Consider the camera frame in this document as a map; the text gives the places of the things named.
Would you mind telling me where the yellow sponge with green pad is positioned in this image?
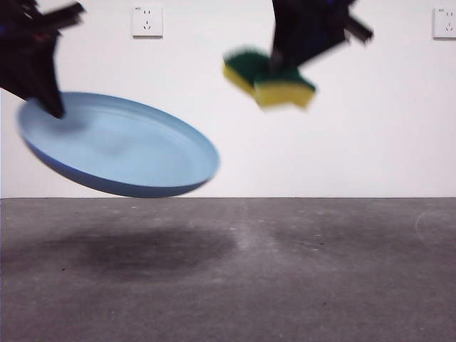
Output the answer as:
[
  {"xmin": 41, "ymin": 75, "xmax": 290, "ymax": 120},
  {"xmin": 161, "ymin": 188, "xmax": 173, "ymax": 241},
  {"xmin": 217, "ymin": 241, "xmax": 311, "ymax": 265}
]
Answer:
[{"xmin": 222, "ymin": 45, "xmax": 318, "ymax": 111}]

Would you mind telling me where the blue round plate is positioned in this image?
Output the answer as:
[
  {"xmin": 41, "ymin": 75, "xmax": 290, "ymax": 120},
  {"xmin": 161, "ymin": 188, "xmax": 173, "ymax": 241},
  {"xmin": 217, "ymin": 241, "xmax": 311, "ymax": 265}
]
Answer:
[{"xmin": 16, "ymin": 91, "xmax": 221, "ymax": 199}]

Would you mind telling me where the white wall socket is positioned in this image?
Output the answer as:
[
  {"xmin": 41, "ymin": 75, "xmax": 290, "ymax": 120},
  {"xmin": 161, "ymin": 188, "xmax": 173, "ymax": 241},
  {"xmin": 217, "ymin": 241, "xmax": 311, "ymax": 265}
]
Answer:
[
  {"xmin": 131, "ymin": 5, "xmax": 165, "ymax": 39},
  {"xmin": 432, "ymin": 7, "xmax": 456, "ymax": 41}
]

